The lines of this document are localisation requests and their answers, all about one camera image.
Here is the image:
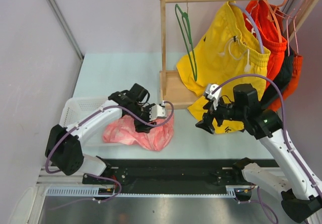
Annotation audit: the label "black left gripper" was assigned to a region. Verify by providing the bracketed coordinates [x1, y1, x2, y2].
[128, 103, 156, 133]

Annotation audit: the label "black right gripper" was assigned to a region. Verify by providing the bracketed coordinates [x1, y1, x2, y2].
[196, 94, 247, 133]

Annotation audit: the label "pink patterned shorts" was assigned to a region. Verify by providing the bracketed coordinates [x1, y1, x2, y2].
[102, 115, 174, 152]

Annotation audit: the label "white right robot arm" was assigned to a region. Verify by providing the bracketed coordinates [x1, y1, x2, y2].
[196, 84, 321, 223]

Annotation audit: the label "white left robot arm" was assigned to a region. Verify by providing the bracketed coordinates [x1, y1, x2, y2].
[45, 84, 167, 184]

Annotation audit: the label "yellow shorts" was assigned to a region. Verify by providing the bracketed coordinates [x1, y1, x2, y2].
[177, 2, 271, 121]

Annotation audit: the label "black and orange shorts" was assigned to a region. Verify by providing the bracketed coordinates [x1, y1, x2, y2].
[261, 47, 303, 111]

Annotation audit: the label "lavender plastic hanger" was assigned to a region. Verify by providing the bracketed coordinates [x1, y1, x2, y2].
[229, 2, 265, 54]

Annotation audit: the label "orange plastic hanger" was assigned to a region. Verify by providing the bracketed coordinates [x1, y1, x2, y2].
[266, 0, 290, 43]

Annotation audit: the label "wooden clothes rack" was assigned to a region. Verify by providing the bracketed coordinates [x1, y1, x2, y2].
[159, 0, 319, 109]

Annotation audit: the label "white plastic basket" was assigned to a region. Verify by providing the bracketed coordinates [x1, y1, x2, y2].
[58, 96, 111, 149]

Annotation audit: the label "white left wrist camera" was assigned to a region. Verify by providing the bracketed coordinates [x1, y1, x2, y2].
[149, 104, 167, 121]

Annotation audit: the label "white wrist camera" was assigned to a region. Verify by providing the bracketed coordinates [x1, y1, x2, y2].
[203, 84, 221, 110]
[149, 104, 167, 121]

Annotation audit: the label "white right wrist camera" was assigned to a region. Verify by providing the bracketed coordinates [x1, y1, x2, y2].
[203, 84, 221, 110]

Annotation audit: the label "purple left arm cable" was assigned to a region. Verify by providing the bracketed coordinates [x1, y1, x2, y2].
[44, 100, 175, 175]

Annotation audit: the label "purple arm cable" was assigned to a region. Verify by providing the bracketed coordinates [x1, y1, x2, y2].
[44, 100, 175, 175]
[211, 73, 322, 192]

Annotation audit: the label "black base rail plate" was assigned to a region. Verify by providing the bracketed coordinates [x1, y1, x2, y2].
[82, 158, 280, 195]

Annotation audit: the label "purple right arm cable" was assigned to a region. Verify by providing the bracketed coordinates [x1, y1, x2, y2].
[211, 73, 322, 192]

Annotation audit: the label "white slotted cable duct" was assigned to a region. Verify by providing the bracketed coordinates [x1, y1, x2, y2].
[45, 186, 236, 198]

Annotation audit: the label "green wire hanger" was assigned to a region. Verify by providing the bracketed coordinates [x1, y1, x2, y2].
[175, 4, 198, 81]

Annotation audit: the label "pink wire hanger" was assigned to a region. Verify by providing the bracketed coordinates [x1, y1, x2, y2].
[275, 0, 307, 56]

